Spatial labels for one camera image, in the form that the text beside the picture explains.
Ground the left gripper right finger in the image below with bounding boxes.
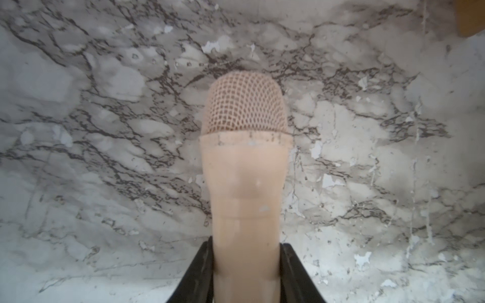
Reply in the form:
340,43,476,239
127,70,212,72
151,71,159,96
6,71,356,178
280,243,327,303

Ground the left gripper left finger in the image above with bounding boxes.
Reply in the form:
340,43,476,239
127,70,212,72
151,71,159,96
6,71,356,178
166,237,213,303

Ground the beige toy microphone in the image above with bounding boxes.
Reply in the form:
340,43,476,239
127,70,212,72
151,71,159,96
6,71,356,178
200,71,293,302

